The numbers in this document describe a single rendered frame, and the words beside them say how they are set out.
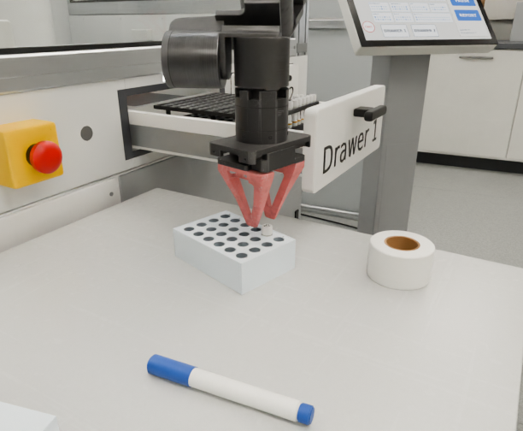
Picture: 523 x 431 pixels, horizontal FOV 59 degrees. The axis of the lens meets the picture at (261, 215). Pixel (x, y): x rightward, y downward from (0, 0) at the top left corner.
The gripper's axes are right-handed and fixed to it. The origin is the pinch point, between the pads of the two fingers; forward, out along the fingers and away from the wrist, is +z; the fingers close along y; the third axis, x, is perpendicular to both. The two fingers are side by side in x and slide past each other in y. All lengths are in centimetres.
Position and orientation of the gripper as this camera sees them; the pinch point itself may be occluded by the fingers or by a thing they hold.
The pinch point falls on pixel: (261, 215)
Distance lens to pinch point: 53.9
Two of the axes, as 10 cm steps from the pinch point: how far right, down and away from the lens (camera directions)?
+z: 0.0, 9.2, 3.8
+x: 7.5, 2.5, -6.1
